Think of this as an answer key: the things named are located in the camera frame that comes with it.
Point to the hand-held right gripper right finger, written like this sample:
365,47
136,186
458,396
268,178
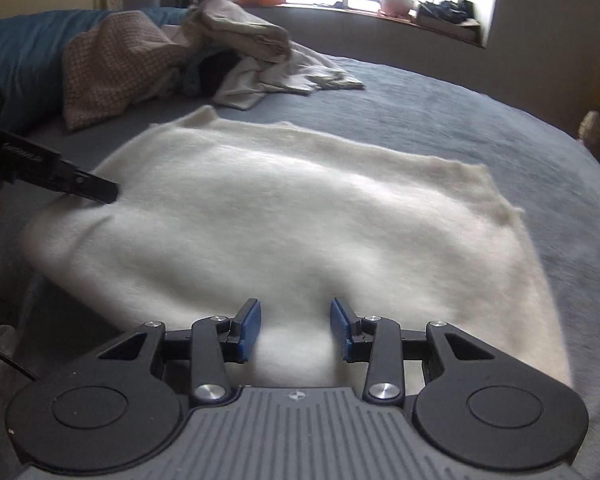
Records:
341,330

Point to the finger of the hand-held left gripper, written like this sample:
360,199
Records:
90,185

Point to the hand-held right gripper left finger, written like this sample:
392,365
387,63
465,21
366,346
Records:
247,330

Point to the cream fuzzy sweater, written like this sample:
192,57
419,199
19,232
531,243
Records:
290,220

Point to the blue pillow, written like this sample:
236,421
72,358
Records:
25,55

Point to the checkered pillow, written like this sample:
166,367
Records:
115,60

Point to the dark cloth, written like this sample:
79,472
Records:
215,72

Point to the beige folded garment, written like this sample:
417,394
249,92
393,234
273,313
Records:
240,25

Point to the white shirt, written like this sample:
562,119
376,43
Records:
290,75

